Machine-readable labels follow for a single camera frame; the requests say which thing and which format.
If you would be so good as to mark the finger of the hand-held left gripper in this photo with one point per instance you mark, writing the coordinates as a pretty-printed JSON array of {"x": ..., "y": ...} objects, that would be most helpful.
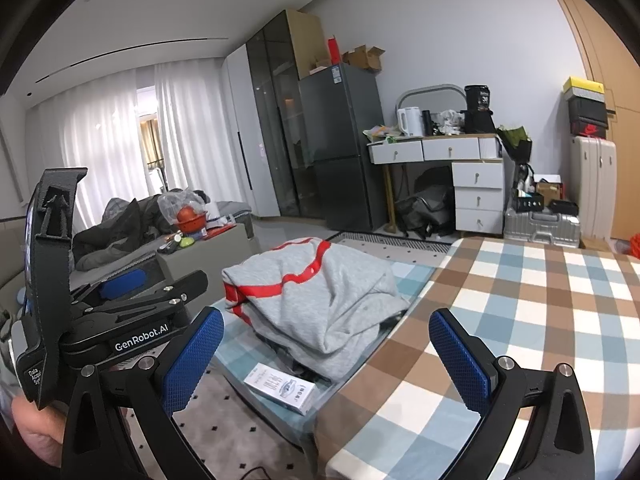
[
  {"x": 120, "y": 282},
  {"x": 190, "y": 282}
]

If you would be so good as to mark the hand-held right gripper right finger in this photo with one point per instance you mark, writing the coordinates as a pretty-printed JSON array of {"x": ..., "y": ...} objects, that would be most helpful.
[{"x": 460, "y": 360}]

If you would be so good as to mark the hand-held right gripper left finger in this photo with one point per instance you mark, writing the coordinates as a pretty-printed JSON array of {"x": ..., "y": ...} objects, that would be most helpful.
[{"x": 192, "y": 360}]

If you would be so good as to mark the grey hoodie with red stripes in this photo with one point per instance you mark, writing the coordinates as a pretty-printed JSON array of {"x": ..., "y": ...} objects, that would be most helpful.
[{"x": 340, "y": 300}]

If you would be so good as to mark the dark grey clothes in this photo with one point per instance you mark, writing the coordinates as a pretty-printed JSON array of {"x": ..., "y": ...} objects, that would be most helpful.
[{"x": 125, "y": 230}]

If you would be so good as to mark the person's left hand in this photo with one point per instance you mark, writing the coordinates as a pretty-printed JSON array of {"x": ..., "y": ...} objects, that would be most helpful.
[{"x": 35, "y": 435}]

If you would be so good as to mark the grey coffee table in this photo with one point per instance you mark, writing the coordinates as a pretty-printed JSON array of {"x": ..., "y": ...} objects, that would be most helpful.
[{"x": 210, "y": 255}]

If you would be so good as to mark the grey sofa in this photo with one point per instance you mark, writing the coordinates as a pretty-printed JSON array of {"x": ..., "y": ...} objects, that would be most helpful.
[{"x": 12, "y": 255}]

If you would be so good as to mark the clear bag of red fruit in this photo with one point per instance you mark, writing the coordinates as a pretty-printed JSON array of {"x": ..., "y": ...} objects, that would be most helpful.
[{"x": 190, "y": 217}]

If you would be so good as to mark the white printed carton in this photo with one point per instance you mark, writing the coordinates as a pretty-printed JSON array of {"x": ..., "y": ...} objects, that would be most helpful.
[{"x": 280, "y": 390}]

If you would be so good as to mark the white wardrobe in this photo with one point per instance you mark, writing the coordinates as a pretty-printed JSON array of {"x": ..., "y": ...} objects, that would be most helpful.
[{"x": 235, "y": 135}]

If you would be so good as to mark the silver suitcase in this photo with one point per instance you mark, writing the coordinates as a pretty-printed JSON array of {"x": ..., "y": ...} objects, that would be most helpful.
[{"x": 540, "y": 227}]

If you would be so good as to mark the white curtain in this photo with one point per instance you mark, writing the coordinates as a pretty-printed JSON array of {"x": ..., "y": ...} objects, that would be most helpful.
[{"x": 190, "y": 125}]

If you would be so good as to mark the black storage box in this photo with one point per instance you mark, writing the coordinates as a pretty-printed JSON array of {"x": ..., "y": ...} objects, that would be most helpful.
[{"x": 530, "y": 203}]

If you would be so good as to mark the black case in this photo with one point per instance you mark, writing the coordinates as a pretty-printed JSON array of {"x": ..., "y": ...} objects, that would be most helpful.
[{"x": 564, "y": 207}]

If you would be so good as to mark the white desk with drawers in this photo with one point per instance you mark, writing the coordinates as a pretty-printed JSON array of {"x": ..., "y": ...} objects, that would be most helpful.
[{"x": 480, "y": 175}]

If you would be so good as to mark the open cardboard box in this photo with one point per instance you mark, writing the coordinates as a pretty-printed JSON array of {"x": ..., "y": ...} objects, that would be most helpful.
[
  {"x": 365, "y": 59},
  {"x": 547, "y": 192}
]

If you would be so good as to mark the dark grey fridge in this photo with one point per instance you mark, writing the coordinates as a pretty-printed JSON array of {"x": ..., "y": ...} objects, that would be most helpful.
[{"x": 340, "y": 160}]

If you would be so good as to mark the red plastic bag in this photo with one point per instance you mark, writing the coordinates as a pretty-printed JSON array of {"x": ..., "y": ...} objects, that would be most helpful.
[{"x": 635, "y": 246}]

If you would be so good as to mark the cream suitcase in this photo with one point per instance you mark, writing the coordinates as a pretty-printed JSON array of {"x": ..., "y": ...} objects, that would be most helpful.
[{"x": 592, "y": 185}]

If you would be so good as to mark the dark wrapped bouquet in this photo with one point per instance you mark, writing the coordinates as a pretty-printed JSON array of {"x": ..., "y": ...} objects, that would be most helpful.
[{"x": 515, "y": 140}]

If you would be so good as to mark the black bottle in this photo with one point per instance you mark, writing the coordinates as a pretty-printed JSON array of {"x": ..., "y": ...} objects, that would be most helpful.
[{"x": 427, "y": 122}]

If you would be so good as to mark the white kettle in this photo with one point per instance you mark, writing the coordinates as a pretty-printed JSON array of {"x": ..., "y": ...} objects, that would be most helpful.
[{"x": 410, "y": 122}]

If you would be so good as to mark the black shopping bag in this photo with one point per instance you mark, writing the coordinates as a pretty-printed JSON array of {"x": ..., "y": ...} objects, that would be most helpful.
[{"x": 479, "y": 110}]

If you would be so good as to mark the rounded desk mirror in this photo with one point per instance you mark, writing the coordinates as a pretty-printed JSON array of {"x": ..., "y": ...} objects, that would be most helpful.
[{"x": 435, "y": 97}]

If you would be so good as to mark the large cardboard box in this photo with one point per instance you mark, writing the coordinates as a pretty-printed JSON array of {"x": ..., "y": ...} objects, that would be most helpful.
[{"x": 307, "y": 45}]

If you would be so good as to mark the black shoe box red print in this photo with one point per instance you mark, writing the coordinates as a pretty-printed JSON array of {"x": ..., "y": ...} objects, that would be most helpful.
[{"x": 590, "y": 128}]

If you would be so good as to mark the red carton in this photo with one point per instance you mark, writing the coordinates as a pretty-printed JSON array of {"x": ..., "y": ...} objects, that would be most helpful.
[{"x": 334, "y": 52}]

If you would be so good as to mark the yellow shoe box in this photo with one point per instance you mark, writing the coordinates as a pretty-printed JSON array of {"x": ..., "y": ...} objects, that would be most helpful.
[{"x": 582, "y": 85}]

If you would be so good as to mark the wooden door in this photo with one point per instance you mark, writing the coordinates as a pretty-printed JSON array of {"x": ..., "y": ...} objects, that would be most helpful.
[{"x": 615, "y": 70}]

